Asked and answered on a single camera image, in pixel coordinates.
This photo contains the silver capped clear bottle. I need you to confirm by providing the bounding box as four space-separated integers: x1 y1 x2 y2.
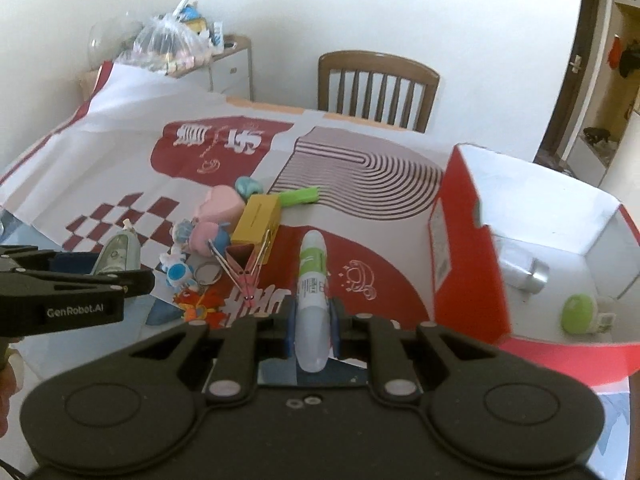
495 244 551 294

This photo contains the clear plastic bag of items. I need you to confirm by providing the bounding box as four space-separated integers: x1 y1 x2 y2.
119 14 214 77

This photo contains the green stick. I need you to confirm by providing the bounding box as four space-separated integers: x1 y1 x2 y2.
271 186 321 209

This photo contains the grey green plastic object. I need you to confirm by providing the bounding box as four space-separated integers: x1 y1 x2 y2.
90 219 142 277

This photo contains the yellow carton box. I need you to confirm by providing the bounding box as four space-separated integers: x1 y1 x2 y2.
230 195 283 263

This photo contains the green round plastic case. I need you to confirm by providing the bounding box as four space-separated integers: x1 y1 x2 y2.
560 294 596 335

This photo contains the white drawer cabinet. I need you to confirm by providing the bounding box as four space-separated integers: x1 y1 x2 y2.
170 35 254 102

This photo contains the black hanging bag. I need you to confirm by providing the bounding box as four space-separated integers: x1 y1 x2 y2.
618 41 640 80

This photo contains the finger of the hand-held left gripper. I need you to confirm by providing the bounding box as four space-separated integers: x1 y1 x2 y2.
0 244 55 272
0 266 156 302

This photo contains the pink binder clip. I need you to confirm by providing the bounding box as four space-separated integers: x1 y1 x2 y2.
207 230 274 307

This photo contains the small white labelled item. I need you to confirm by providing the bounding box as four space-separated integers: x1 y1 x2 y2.
595 300 619 334

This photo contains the blue yellow toy figure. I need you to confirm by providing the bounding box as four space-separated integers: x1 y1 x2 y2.
174 0 212 37

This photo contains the white glue bottle green label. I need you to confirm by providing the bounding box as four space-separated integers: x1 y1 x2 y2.
292 227 335 374

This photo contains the brown wooden door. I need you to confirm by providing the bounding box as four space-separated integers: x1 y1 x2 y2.
532 0 617 168

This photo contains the pink heart shaped container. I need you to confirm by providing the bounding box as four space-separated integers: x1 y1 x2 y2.
196 185 246 226

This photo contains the blue green toy figure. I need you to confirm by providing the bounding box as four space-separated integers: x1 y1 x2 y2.
235 176 267 202

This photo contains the red orange toy figure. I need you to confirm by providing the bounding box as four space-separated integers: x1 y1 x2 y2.
172 286 224 327

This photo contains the pink round keychain figure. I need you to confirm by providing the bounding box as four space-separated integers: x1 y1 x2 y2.
172 219 232 257

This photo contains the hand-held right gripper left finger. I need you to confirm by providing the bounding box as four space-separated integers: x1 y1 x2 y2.
127 305 296 407

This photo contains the metal key ring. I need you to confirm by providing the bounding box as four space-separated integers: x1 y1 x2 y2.
192 262 222 287

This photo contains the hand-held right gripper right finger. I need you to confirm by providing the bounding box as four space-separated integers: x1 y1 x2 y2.
330 300 493 406

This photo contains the blue white mushroom figure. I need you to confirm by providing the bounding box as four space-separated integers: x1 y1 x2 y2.
159 246 195 289

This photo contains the red cardboard box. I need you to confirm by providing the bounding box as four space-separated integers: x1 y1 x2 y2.
427 142 640 391

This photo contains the person's left hand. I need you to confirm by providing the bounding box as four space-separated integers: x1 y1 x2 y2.
0 342 26 437

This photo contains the wooden chair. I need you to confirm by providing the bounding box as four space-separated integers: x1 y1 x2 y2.
317 51 441 134

